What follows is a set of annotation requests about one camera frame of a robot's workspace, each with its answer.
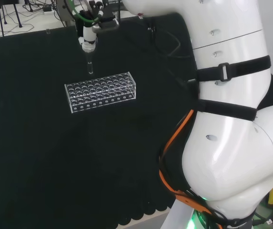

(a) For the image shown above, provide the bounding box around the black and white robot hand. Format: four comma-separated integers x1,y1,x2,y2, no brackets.
75,0,116,53

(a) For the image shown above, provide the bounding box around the clear glass test tube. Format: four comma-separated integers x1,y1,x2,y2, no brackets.
85,51,95,74

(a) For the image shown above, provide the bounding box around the clear plastic test tube rack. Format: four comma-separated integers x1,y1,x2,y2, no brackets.
64,71,137,114

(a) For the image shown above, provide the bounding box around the black tripod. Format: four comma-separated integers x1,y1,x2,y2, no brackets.
0,0,23,37

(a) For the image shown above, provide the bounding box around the black bench cloth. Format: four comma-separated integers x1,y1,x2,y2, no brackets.
0,11,273,227

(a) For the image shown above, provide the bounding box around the green cable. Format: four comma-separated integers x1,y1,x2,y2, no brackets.
64,0,102,24

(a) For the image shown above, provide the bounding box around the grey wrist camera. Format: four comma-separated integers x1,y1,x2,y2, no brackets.
91,18,120,32

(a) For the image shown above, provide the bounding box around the grey floor cable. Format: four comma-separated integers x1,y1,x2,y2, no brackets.
0,4,36,34

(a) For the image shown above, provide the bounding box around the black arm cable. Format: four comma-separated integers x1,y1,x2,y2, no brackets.
146,19,199,96

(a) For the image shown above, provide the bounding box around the orange cable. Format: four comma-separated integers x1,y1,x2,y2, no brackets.
159,109,221,229

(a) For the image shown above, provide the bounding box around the black strap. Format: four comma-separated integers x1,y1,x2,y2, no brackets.
198,99,257,121
196,55,272,82

